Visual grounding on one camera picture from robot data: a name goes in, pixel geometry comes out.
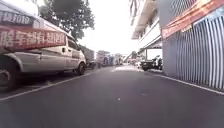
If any dark motor scooter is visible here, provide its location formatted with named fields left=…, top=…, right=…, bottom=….
left=140, top=56, right=164, bottom=72

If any white multi-storey building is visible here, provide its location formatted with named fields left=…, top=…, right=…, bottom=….
left=130, top=0, right=164, bottom=62

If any white vehicle with red banners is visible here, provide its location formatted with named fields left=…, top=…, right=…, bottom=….
left=0, top=1, right=88, bottom=92

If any large green tree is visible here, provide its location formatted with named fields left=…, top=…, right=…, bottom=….
left=38, top=0, right=96, bottom=42

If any corrugated metal building, red sign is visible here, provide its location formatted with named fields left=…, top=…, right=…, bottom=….
left=156, top=0, right=224, bottom=91

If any grey wall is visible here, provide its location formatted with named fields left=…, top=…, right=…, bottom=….
left=79, top=45, right=96, bottom=64

